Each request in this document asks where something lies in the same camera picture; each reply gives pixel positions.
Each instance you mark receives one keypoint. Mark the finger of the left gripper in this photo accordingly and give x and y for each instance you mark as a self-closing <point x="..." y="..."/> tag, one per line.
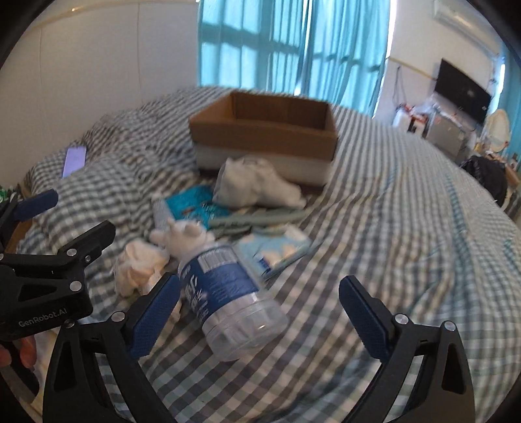
<point x="17" y="210"/>
<point x="89" y="246"/>

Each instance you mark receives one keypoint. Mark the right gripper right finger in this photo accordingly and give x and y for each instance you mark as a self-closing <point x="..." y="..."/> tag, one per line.
<point x="442" y="391"/>

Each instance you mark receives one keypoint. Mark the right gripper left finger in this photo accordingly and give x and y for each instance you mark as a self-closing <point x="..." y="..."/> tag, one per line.
<point x="74" y="388"/>

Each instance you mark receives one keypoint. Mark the white tissue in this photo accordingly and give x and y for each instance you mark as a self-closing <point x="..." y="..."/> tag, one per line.
<point x="139" y="267"/>

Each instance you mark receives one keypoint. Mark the teal blister card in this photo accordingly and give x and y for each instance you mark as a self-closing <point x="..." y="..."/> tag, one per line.
<point x="196" y="204"/>

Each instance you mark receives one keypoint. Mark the clear jar blue label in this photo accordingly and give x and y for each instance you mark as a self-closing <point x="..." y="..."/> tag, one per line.
<point x="237" y="315"/>

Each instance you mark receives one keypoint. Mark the grey white sock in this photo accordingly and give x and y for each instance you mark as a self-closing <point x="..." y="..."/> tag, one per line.
<point x="253" y="181"/>

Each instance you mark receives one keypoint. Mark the blue tissue pack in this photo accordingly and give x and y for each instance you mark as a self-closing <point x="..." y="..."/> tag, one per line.
<point x="267" y="251"/>

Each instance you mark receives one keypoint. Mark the white unicorn toy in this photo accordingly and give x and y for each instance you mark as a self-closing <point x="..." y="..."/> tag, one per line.
<point x="179" y="237"/>

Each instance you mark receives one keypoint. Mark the left human hand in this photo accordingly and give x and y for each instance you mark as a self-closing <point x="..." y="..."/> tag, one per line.
<point x="27" y="351"/>

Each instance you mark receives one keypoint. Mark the smartphone with lit screen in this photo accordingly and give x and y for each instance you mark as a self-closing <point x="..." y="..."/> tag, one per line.
<point x="75" y="159"/>

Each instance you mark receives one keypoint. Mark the grey checkered bed cover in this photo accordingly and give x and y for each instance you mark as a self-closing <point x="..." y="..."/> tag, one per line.
<point x="417" y="231"/>

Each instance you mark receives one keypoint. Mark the black bag on chair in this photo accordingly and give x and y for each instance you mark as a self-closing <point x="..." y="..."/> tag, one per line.
<point x="491" y="174"/>

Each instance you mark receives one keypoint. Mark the brown cardboard box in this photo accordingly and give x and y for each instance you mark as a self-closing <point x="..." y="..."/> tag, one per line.
<point x="297" y="136"/>

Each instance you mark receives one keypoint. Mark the silver mini fridge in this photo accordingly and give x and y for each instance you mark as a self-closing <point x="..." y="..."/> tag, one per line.
<point x="446" y="135"/>

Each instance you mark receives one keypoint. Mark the white suitcase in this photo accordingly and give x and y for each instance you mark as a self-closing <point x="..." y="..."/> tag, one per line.
<point x="402" y="119"/>

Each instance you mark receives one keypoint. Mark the teal side curtain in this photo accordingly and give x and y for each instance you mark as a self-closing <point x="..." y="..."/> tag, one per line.
<point x="509" y="99"/>

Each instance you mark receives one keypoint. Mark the teal window curtain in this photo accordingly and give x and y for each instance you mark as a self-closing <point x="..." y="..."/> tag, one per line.
<point x="333" y="51"/>

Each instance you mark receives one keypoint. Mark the white air conditioner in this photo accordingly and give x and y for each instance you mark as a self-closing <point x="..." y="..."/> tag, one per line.
<point x="467" y="21"/>

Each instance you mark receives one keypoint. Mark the black wall television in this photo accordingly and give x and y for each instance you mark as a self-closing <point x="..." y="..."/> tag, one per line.
<point x="462" y="91"/>

